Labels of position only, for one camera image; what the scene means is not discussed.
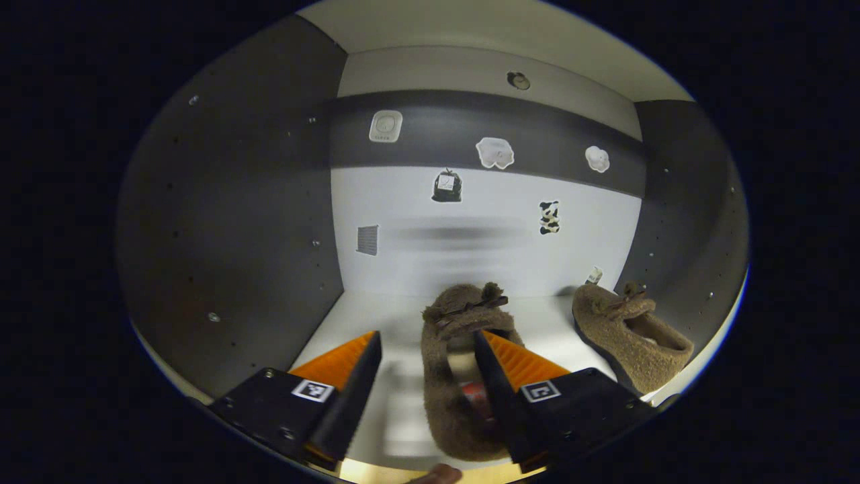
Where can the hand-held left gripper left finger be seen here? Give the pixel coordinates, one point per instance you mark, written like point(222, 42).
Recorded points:
point(353, 403)

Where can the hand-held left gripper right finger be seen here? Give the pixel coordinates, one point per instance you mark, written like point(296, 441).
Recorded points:
point(500, 396)

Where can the brown fuzzy shoe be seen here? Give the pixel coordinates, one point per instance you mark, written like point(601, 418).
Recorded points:
point(631, 349)
point(443, 403)

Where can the white shoe cabinet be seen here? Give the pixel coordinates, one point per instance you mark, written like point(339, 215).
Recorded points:
point(470, 255)

